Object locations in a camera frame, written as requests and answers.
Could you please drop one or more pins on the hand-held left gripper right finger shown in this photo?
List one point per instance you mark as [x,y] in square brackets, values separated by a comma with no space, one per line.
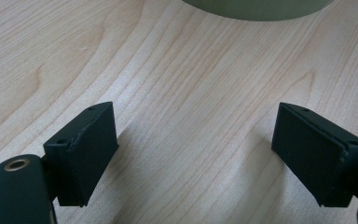
[313,155]

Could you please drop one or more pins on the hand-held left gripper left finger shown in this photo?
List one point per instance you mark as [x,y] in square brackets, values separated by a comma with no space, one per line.
[87,155]

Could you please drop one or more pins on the green plastic bucket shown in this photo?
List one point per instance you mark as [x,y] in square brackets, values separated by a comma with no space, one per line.
[261,9]

